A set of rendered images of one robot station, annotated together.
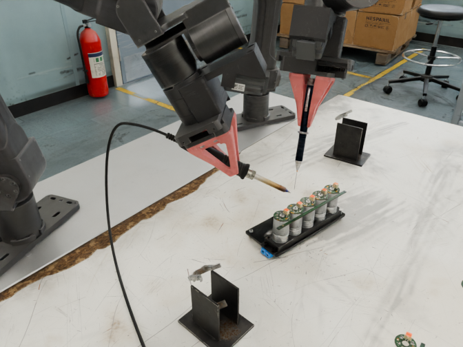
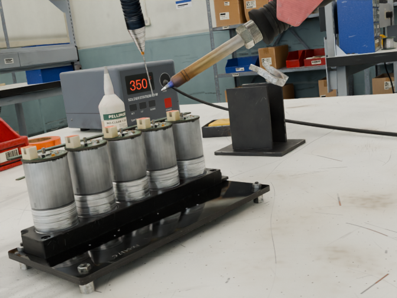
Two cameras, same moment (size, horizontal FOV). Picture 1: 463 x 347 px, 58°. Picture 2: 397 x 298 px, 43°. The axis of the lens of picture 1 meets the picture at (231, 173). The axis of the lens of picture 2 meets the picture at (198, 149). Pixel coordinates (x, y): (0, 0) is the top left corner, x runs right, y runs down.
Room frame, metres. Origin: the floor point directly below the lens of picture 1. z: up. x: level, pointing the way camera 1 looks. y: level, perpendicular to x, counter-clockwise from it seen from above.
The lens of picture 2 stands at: (0.85, -0.12, 0.86)
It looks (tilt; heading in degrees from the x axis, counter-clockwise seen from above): 11 degrees down; 172
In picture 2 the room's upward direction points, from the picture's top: 7 degrees counter-clockwise
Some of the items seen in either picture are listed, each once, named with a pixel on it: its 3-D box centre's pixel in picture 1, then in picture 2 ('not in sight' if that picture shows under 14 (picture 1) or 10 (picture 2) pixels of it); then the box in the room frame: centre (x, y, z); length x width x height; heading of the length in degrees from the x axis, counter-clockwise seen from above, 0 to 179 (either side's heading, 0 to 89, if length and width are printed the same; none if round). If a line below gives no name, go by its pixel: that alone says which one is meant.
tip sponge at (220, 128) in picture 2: not in sight; (236, 125); (0.23, 0.02, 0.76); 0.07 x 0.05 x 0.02; 64
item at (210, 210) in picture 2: (296, 224); (153, 222); (0.54, -0.11, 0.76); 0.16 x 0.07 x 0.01; 129
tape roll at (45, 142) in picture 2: not in sight; (39, 144); (0.13, -0.23, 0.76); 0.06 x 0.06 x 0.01
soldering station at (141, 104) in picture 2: not in sight; (120, 96); (0.03, -0.11, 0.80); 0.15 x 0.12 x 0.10; 37
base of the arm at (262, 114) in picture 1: (255, 105); not in sight; (0.96, -0.06, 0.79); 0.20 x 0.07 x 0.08; 117
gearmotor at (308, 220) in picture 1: (306, 214); (127, 171); (0.53, -0.12, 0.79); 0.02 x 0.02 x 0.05
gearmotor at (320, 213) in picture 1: (318, 207); (92, 183); (0.54, -0.14, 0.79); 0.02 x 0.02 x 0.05
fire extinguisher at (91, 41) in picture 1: (93, 58); not in sight; (3.04, 1.00, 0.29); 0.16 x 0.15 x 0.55; 140
